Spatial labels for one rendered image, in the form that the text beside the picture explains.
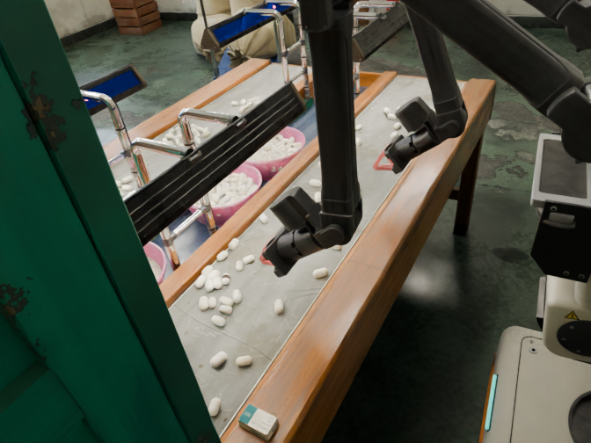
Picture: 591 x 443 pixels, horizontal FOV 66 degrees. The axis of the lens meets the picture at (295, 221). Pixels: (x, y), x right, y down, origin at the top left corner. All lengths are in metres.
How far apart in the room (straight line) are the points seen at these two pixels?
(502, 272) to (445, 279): 0.26
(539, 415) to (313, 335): 0.76
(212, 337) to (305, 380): 0.24
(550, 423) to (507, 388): 0.13
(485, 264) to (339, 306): 1.36
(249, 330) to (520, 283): 1.47
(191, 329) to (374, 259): 0.45
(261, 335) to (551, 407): 0.87
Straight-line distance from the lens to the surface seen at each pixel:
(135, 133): 1.94
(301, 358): 0.93
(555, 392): 1.56
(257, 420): 0.85
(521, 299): 2.17
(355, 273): 1.07
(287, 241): 0.88
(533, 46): 0.64
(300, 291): 1.08
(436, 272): 2.20
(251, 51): 4.22
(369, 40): 1.54
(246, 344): 1.00
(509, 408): 1.49
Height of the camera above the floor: 1.52
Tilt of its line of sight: 37 degrees down
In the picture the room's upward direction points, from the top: 7 degrees counter-clockwise
